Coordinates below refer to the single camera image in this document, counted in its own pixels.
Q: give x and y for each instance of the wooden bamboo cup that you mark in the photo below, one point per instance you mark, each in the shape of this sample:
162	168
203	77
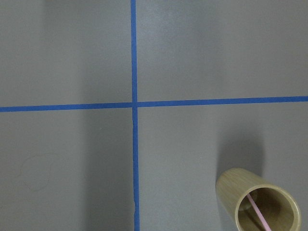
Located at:
278	207

